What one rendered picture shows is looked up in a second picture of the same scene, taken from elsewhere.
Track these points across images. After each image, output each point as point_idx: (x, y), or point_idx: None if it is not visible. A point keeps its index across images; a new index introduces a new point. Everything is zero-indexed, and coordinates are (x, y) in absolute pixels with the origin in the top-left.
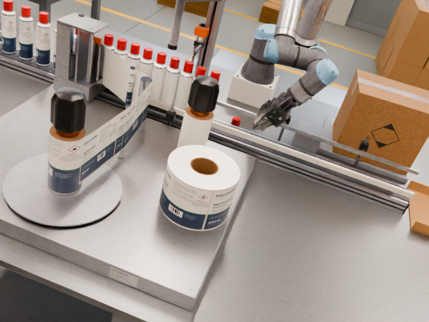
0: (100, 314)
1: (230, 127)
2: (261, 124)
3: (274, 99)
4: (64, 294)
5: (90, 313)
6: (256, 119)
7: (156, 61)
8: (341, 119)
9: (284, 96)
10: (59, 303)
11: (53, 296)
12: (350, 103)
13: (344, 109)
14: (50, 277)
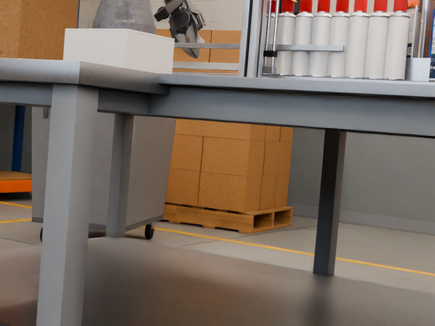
0: (337, 295)
1: (224, 63)
2: (191, 48)
3: (191, 10)
4: (383, 305)
5: (348, 296)
6: (200, 41)
7: (329, 13)
8: (55, 34)
9: (181, 2)
10: (386, 303)
11: (395, 306)
12: (65, 4)
13: (47, 22)
14: None
